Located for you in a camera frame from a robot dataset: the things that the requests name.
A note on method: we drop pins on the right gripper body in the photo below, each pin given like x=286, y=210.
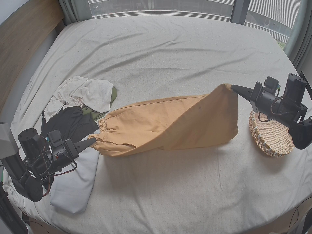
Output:
x=264, y=101

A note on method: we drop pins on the tan shorts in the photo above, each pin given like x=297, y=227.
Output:
x=182, y=125

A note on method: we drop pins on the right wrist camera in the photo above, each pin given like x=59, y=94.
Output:
x=271, y=83

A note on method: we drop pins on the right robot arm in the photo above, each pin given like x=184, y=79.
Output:
x=296, y=89

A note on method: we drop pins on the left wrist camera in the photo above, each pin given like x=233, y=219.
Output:
x=54, y=136

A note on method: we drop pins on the black garment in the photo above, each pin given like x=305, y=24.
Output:
x=70, y=123

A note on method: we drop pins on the grey-green curtain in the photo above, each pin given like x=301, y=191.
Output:
x=70, y=4
x=301, y=28

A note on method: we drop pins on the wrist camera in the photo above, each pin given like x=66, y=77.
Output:
x=271, y=83
x=54, y=136

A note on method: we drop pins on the pale grey garment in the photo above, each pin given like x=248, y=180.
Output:
x=73, y=189

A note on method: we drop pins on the green garment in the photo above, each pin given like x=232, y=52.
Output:
x=93, y=114

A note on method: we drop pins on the white garment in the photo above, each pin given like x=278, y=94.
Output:
x=82, y=91

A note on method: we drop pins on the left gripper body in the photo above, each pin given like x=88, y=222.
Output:
x=64, y=151

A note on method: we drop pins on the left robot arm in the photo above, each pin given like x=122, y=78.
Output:
x=29, y=140

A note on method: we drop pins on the round woven basket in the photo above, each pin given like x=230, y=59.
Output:
x=273, y=138

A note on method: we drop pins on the bed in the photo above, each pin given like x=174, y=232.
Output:
x=156, y=57

